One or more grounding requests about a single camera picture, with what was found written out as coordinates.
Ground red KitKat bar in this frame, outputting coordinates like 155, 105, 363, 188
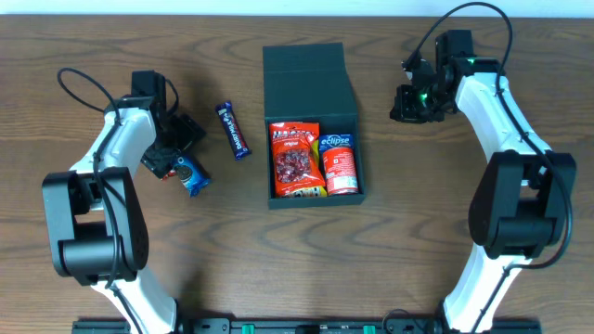
161, 170, 177, 181

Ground blue Oreo cookie pack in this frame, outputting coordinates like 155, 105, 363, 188
173, 155, 211, 198

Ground dark blue chocolate bar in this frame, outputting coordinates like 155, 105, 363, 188
215, 101, 252, 161

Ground red Pringles can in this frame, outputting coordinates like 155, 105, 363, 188
322, 147, 358, 196

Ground black box with hinged lid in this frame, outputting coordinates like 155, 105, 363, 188
262, 42, 367, 211

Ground red Hacks candy bag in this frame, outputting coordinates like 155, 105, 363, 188
268, 122, 328, 198

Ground yellow Hacks candy bag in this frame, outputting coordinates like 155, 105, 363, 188
282, 140, 328, 198

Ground blue Eclipse mint pack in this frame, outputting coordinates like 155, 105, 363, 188
319, 135, 354, 151

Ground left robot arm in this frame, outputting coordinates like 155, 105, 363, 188
42, 71, 210, 333

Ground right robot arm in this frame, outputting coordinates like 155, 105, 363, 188
390, 30, 576, 333

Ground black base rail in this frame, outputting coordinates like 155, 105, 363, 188
71, 317, 542, 334

